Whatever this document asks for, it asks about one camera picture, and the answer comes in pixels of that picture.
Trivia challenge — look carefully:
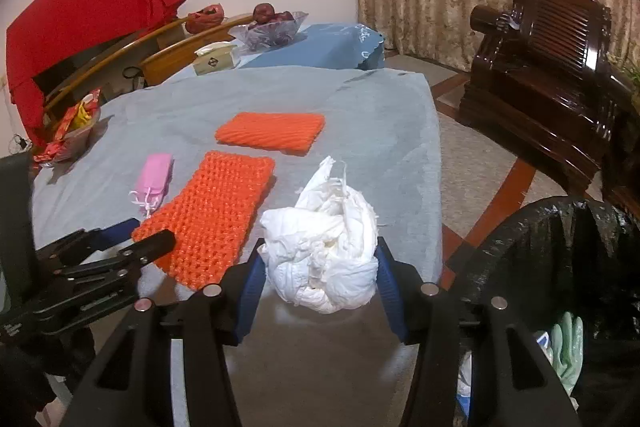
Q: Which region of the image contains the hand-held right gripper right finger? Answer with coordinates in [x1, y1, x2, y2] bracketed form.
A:
[375, 237, 583, 427]

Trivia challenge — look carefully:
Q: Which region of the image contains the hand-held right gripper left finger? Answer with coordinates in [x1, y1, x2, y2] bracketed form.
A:
[62, 241, 268, 427]

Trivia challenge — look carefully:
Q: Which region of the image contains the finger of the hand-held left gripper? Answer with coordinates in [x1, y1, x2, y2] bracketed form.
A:
[55, 229, 177, 281]
[35, 218, 141, 268]

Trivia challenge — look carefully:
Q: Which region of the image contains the white plastic bag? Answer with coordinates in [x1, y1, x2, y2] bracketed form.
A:
[259, 156, 381, 315]

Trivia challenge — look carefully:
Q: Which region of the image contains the bin with black liner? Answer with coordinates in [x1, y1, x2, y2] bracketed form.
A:
[442, 196, 640, 427]

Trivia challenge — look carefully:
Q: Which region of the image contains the person's left forearm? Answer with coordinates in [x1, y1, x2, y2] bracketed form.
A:
[0, 327, 97, 413]

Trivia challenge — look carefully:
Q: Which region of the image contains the orange foam fruit net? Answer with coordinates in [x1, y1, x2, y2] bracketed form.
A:
[131, 150, 277, 292]
[215, 111, 327, 156]

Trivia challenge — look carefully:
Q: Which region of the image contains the pink small pouch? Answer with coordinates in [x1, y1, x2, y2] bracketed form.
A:
[129, 153, 174, 215]

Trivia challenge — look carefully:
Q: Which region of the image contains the clear snack bowl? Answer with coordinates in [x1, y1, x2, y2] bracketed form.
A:
[59, 107, 102, 161]

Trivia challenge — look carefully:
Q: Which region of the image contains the pale green glove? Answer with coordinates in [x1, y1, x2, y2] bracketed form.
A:
[542, 312, 585, 395]

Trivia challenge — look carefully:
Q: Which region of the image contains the wooden cabinet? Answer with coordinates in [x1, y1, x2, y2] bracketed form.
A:
[42, 12, 256, 118]

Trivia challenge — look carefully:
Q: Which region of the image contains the yellow tissue box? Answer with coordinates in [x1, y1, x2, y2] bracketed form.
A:
[192, 42, 240, 76]

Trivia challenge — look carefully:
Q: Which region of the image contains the dark red crumpled bag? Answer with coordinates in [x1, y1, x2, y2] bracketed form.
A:
[185, 3, 224, 34]

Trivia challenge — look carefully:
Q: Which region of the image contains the dark wooden armchair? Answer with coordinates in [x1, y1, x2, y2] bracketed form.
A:
[459, 0, 621, 198]

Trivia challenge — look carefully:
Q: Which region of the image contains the glass fruit bowl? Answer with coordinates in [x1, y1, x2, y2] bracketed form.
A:
[235, 11, 310, 48]

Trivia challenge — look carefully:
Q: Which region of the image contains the blue cloth covered side table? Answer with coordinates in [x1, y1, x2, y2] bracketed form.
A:
[165, 23, 386, 82]

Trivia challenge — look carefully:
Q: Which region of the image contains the dark wooden side table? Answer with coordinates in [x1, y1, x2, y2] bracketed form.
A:
[600, 72, 640, 218]

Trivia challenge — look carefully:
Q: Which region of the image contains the green plant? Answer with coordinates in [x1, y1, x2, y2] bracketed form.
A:
[620, 57, 640, 88]

